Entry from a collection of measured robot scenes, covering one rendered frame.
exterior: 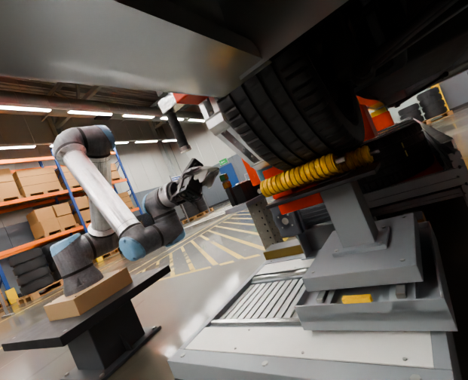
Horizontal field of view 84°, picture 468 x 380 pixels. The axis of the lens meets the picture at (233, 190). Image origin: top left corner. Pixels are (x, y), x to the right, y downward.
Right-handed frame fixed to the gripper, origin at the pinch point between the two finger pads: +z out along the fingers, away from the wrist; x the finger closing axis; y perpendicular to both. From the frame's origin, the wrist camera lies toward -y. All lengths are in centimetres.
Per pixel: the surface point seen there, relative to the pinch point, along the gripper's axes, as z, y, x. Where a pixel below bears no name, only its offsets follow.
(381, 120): 27, -179, -185
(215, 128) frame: 9.1, -3.7, 10.0
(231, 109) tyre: 18.8, -1.1, 13.6
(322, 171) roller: 28.8, 4.2, -14.8
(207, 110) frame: 8.8, -7.8, 14.0
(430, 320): 41, 39, -34
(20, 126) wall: -1126, -645, 123
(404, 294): 38, 34, -31
